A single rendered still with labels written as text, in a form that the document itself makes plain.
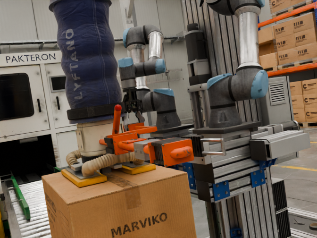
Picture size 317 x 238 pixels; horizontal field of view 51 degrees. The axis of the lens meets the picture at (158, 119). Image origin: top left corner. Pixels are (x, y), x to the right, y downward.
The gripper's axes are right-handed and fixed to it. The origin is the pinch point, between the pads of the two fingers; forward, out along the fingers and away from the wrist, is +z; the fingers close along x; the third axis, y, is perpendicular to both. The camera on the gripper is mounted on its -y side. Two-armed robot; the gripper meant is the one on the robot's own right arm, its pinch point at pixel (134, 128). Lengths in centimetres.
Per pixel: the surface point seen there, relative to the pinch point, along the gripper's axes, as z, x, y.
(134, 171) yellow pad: 12, -21, 46
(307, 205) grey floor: 107, 193, -70
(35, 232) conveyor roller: 54, -51, -54
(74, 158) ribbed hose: 6.9, -35.1, 16.9
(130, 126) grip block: -1.6, -3.3, 3.8
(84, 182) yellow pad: 12, -39, 46
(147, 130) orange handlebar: 0.1, -4.5, 26.4
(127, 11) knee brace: -147, 130, -283
